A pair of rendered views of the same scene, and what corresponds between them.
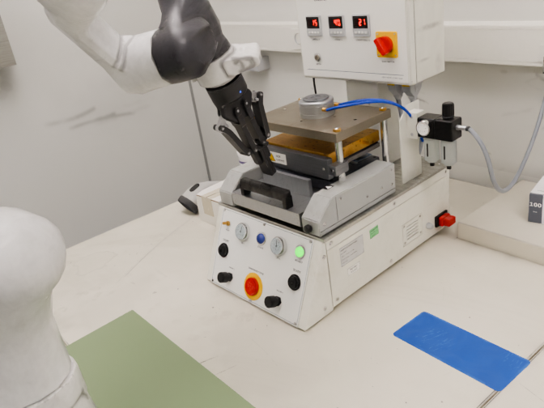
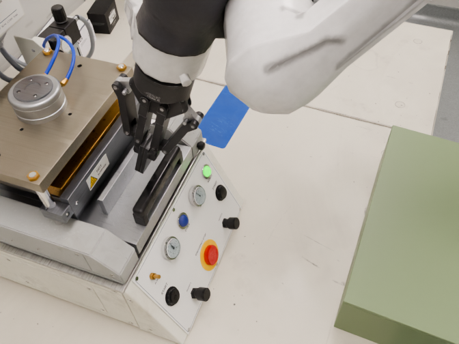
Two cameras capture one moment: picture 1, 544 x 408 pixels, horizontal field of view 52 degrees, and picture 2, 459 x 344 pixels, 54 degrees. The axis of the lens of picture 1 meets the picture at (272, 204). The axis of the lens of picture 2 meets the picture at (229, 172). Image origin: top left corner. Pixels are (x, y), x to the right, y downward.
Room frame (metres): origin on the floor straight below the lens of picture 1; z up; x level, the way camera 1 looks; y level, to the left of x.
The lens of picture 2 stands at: (1.24, 0.48, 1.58)
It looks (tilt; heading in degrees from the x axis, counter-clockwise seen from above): 50 degrees down; 241
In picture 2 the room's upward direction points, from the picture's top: 3 degrees counter-clockwise
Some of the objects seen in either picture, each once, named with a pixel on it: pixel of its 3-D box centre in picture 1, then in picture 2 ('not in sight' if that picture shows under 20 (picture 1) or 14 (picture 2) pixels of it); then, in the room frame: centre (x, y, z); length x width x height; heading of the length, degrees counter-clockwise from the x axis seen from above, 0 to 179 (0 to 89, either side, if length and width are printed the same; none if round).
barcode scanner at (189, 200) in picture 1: (208, 191); not in sight; (1.66, 0.19, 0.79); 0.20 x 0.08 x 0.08; 126
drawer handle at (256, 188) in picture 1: (265, 192); (158, 183); (1.12, 0.01, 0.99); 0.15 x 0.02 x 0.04; 39
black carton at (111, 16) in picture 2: not in sight; (103, 16); (0.95, -0.81, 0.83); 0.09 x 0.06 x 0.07; 49
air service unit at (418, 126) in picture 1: (436, 135); (63, 46); (1.14, -0.37, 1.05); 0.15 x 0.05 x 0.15; 39
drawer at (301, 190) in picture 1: (310, 177); (91, 170); (1.20, -0.10, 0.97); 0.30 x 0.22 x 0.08; 129
